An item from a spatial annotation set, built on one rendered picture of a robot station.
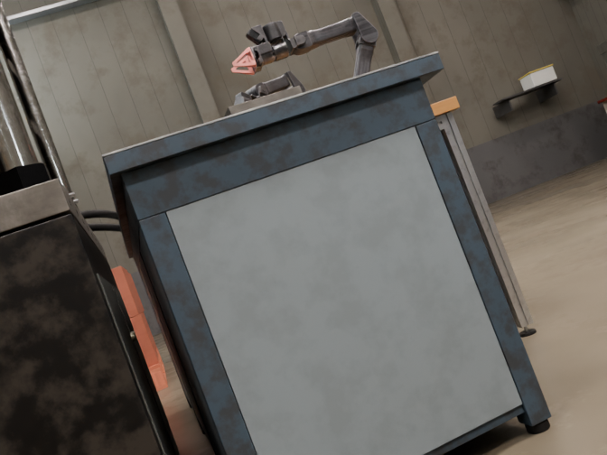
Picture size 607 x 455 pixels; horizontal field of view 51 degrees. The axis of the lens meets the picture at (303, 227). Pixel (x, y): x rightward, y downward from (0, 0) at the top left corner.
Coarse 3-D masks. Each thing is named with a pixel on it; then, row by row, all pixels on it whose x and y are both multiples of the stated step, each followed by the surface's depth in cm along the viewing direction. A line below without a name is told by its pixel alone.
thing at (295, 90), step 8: (288, 88) 140; (296, 88) 140; (272, 96) 138; (280, 96) 139; (288, 96) 139; (240, 104) 136; (248, 104) 137; (256, 104) 137; (264, 104) 138; (232, 112) 136
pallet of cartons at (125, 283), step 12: (120, 276) 398; (120, 288) 397; (132, 288) 435; (132, 300) 398; (132, 312) 397; (132, 324) 396; (144, 324) 398; (144, 336) 397; (144, 348) 396; (156, 348) 516; (156, 360) 397; (156, 372) 393; (156, 384) 392
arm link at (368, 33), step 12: (336, 24) 227; (348, 24) 227; (360, 24) 226; (312, 36) 224; (324, 36) 226; (336, 36) 227; (348, 36) 231; (360, 36) 227; (372, 36) 227; (300, 48) 223; (312, 48) 228
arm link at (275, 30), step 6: (270, 24) 222; (276, 24) 224; (282, 24) 224; (264, 30) 224; (270, 30) 222; (276, 30) 223; (282, 30) 224; (270, 36) 223; (276, 36) 222; (288, 36) 223; (300, 36) 222; (288, 42) 224; (294, 42) 222; (300, 42) 222; (288, 48) 227
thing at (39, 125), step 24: (0, 0) 228; (0, 24) 225; (0, 48) 225; (0, 72) 114; (24, 72) 226; (0, 96) 112; (24, 96) 224; (0, 120) 111; (0, 144) 111; (24, 144) 113; (48, 144) 224; (0, 168) 112; (24, 168) 110; (48, 168) 223; (0, 192) 110
